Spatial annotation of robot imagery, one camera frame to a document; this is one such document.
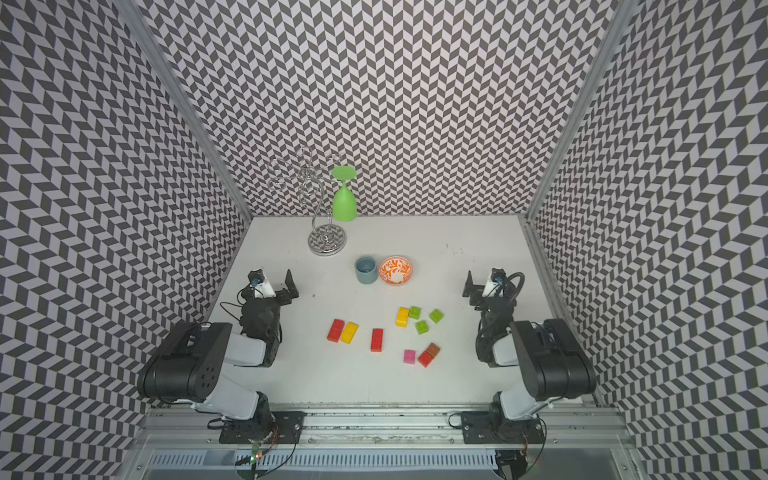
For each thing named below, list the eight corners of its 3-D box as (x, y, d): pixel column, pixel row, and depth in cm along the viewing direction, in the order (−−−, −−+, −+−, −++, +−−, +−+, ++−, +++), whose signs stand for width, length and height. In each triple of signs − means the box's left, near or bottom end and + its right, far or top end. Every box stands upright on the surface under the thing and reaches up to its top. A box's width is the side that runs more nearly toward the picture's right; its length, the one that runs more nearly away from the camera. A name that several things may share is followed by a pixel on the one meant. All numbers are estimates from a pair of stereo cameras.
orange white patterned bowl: (379, 285, 100) (379, 278, 97) (380, 263, 106) (380, 256, 103) (413, 285, 100) (413, 278, 97) (412, 263, 106) (412, 256, 103)
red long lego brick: (328, 341, 90) (326, 337, 88) (334, 322, 94) (333, 318, 92) (338, 342, 90) (337, 339, 88) (344, 324, 94) (343, 319, 91)
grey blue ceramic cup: (355, 284, 100) (353, 276, 96) (357, 264, 106) (356, 255, 102) (377, 284, 100) (376, 276, 96) (378, 264, 106) (377, 255, 102)
